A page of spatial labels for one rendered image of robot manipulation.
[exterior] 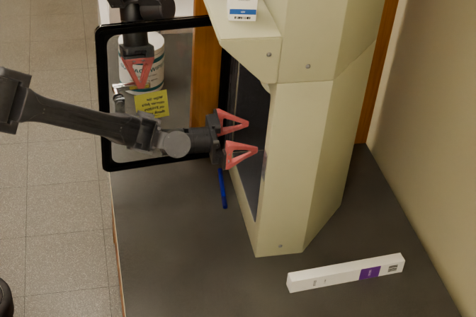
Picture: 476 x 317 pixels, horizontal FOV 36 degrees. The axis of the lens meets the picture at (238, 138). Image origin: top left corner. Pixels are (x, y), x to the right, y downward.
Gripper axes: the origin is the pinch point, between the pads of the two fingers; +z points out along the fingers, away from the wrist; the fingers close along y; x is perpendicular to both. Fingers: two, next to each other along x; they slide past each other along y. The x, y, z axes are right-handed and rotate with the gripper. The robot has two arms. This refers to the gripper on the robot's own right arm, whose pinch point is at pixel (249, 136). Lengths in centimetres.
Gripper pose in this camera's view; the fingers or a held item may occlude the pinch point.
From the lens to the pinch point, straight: 161.2
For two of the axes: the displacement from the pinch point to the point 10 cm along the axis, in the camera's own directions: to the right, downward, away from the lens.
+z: 9.8, -0.7, 1.9
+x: -0.6, 7.9, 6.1
